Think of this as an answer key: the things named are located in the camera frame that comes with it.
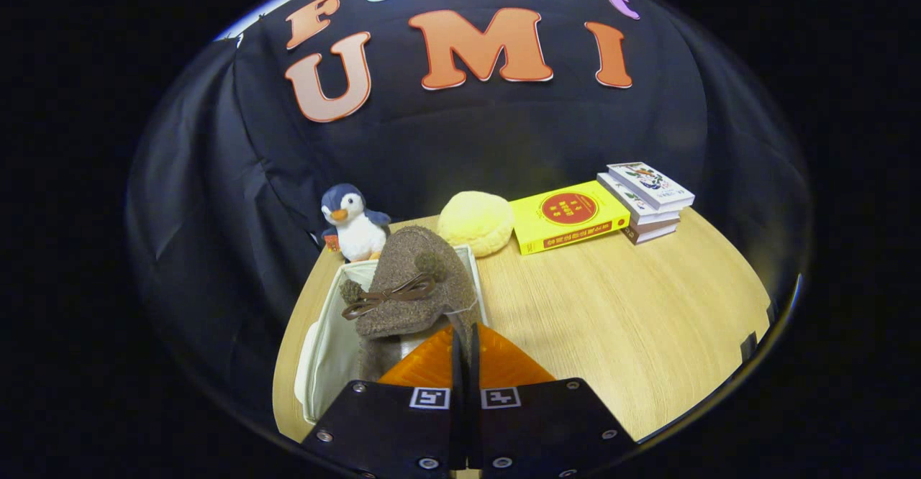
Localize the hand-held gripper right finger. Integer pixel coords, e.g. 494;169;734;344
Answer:
470;323;639;479

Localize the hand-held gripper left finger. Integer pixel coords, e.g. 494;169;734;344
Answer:
300;324;466;479

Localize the beige fabric storage box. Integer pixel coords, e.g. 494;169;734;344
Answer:
293;243;491;426

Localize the penguin plush toy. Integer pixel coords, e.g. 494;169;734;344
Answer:
319;183;392;263

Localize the yellow book with red circle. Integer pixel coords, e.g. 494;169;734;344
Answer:
509;180;632;256

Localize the yellow bun plush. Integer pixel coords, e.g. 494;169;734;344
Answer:
436;191;516;259

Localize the thin pale book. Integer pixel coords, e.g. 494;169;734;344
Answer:
622;219;681;245

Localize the black backdrop cloth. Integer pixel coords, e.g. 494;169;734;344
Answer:
126;0;814;422

